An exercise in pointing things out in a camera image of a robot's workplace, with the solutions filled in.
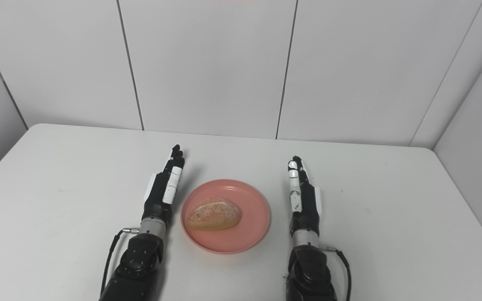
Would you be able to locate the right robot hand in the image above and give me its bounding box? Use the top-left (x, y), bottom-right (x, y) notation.
top-left (287, 156), bottom-right (322, 239)

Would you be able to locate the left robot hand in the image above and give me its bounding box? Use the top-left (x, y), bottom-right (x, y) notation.
top-left (141, 144), bottom-right (185, 228)

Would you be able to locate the bread roll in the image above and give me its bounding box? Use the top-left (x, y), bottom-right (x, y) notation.
top-left (187, 198), bottom-right (243, 231)

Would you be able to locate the pink plate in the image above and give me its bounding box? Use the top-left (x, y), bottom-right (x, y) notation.
top-left (181, 179), bottom-right (272, 255)

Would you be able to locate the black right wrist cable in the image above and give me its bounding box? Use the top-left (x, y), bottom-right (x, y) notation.
top-left (318, 245), bottom-right (353, 301)

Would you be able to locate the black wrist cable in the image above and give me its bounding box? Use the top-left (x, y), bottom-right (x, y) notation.
top-left (318, 245), bottom-right (353, 301)
top-left (100, 227), bottom-right (141, 298)

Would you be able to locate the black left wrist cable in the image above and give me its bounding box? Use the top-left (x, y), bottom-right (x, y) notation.
top-left (100, 227), bottom-right (141, 298)

